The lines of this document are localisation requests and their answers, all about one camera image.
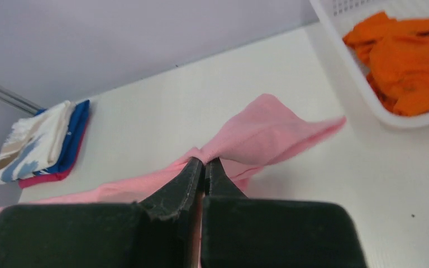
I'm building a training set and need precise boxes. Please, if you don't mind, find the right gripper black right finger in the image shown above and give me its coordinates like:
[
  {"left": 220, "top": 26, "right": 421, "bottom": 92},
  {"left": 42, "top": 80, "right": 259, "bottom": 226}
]
[{"left": 201, "top": 159, "right": 367, "bottom": 267}]

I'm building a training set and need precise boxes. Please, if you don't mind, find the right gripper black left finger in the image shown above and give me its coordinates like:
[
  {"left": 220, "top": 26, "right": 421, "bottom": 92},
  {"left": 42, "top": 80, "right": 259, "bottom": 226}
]
[{"left": 0, "top": 158, "right": 204, "bottom": 267}]

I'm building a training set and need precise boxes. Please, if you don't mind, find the pink t-shirt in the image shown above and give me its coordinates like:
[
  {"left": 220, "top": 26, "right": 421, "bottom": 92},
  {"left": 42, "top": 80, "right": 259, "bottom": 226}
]
[{"left": 0, "top": 93, "right": 347, "bottom": 268}]

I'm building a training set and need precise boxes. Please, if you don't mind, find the white blue beige folded shirt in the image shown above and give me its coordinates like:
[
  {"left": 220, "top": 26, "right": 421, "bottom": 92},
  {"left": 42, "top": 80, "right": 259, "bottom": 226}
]
[{"left": 0, "top": 100, "right": 76, "bottom": 184}]

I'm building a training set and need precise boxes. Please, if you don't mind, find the white plastic basket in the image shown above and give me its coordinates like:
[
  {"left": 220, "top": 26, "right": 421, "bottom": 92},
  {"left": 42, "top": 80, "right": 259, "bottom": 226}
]
[{"left": 310, "top": 1, "right": 429, "bottom": 129}]

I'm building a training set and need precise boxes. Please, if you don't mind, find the orange crumpled t-shirt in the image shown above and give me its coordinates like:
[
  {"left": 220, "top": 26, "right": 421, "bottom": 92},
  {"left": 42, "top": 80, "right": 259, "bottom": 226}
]
[{"left": 342, "top": 11, "right": 429, "bottom": 117}]

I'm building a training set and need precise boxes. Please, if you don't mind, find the metal corner rail left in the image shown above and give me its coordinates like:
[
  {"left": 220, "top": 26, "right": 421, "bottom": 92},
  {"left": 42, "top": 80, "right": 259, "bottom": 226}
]
[{"left": 0, "top": 86, "right": 42, "bottom": 114}]

